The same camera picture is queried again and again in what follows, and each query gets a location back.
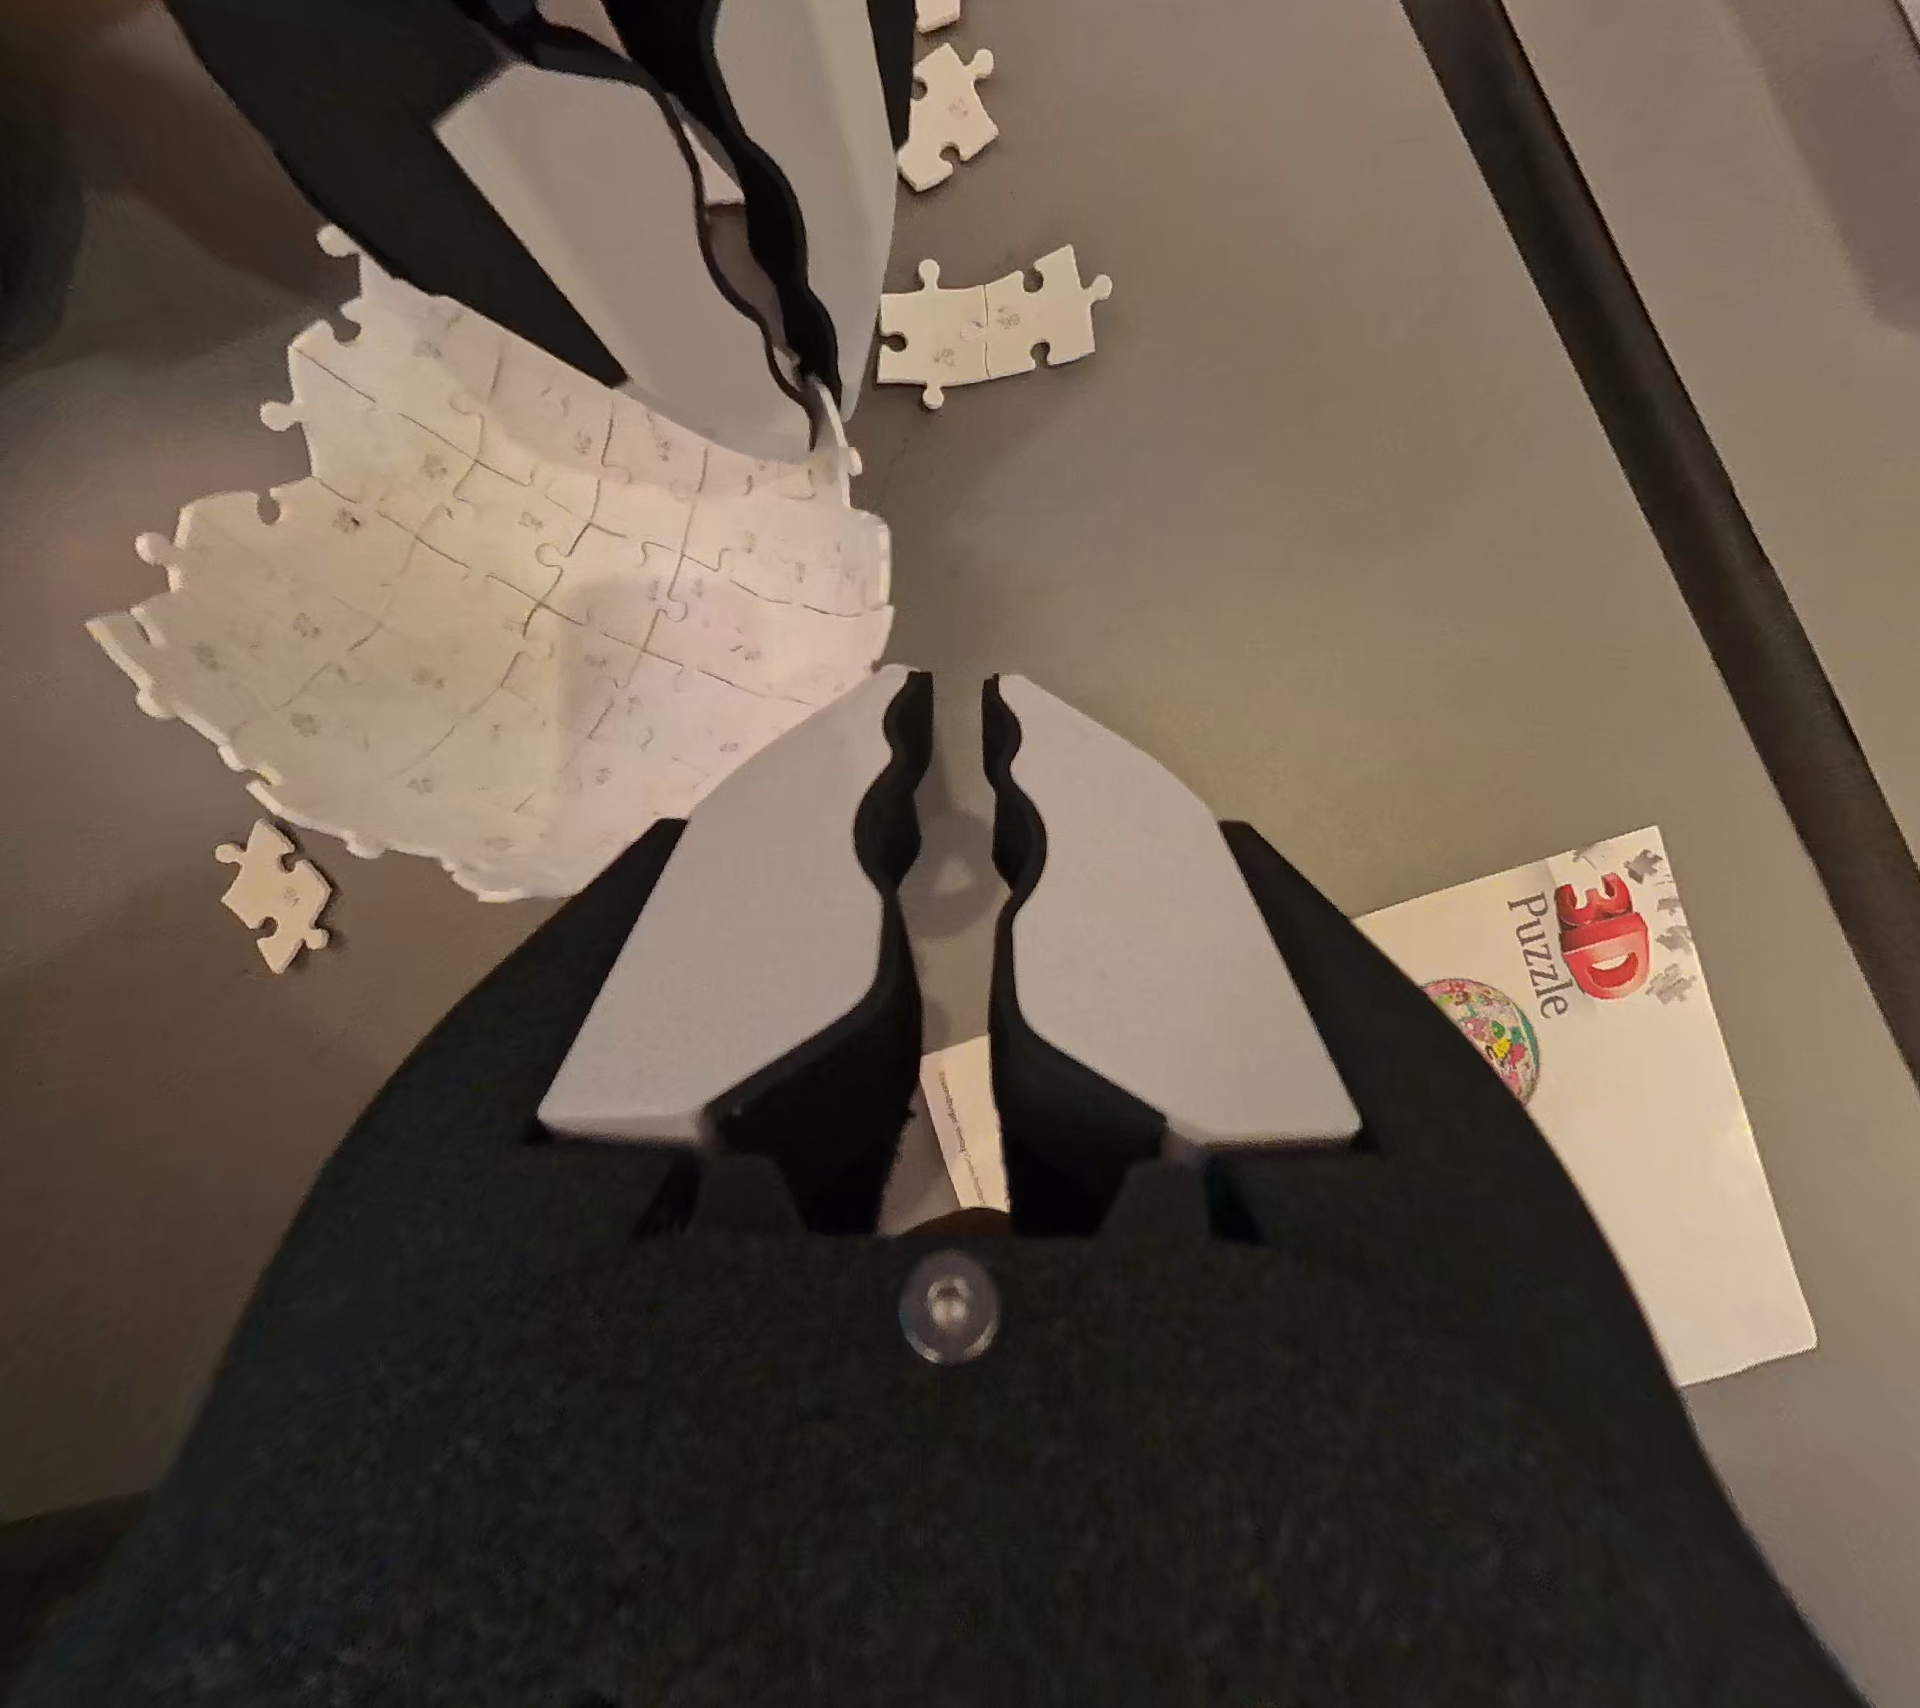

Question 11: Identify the printed instruction leaflet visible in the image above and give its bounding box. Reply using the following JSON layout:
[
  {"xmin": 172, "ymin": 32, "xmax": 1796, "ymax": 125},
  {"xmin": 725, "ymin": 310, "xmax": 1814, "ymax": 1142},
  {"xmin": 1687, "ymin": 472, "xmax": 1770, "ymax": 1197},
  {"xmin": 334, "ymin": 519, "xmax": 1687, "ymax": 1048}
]
[{"xmin": 917, "ymin": 823, "xmax": 1820, "ymax": 1391}]

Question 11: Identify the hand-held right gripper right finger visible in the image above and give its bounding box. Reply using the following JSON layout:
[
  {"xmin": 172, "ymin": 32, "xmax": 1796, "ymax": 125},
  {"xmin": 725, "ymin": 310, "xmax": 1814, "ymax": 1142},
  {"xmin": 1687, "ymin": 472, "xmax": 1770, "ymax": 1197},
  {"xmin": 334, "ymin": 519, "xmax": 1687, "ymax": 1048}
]
[{"xmin": 982, "ymin": 672, "xmax": 1364, "ymax": 1239}]

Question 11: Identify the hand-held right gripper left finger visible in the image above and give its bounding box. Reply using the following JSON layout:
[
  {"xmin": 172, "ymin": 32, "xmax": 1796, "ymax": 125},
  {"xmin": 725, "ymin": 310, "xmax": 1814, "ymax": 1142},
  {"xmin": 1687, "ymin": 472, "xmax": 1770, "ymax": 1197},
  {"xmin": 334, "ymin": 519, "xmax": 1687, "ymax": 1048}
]
[{"xmin": 535, "ymin": 671, "xmax": 936, "ymax": 1239}]

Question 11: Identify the partly built white puzzle ball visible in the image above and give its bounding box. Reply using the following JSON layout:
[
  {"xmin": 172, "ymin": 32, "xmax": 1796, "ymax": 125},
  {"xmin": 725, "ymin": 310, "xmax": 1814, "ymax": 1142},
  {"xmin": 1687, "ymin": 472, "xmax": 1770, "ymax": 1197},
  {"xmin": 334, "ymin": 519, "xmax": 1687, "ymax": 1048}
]
[{"xmin": 85, "ymin": 222, "xmax": 897, "ymax": 908}]

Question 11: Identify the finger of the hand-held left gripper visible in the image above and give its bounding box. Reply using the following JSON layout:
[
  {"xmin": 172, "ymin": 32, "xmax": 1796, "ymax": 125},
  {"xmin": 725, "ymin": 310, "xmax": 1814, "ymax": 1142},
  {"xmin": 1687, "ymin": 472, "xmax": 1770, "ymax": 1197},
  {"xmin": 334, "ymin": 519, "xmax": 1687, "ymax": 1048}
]
[
  {"xmin": 707, "ymin": 0, "xmax": 901, "ymax": 420},
  {"xmin": 433, "ymin": 55, "xmax": 821, "ymax": 459}
]

